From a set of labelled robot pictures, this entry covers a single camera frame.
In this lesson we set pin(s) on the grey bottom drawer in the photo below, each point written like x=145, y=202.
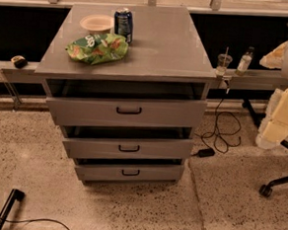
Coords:
x=120, y=173

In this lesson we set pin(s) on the clear plastic cup with straw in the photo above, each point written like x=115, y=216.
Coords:
x=223, y=62

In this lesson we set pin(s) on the beige paper bowl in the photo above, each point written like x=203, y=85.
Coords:
x=97, y=24

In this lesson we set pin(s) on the small clear bottle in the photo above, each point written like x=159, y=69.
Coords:
x=245, y=61

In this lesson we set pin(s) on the grey drawer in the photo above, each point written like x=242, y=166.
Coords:
x=127, y=148
x=120, y=173
x=126, y=112

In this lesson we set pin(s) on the black tape measure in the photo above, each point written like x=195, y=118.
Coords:
x=19, y=61

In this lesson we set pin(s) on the blue soda can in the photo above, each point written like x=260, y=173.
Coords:
x=123, y=26

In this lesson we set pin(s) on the grey top drawer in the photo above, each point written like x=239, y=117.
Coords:
x=126, y=112

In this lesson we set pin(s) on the green chip bag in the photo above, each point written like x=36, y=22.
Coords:
x=96, y=49

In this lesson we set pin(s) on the black stand leg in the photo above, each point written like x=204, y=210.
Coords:
x=15, y=195

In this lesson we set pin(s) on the grey drawer cabinet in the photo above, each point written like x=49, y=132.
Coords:
x=166, y=61

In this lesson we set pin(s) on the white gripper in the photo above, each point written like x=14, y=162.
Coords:
x=275, y=121

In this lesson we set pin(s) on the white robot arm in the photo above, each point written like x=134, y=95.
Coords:
x=274, y=127

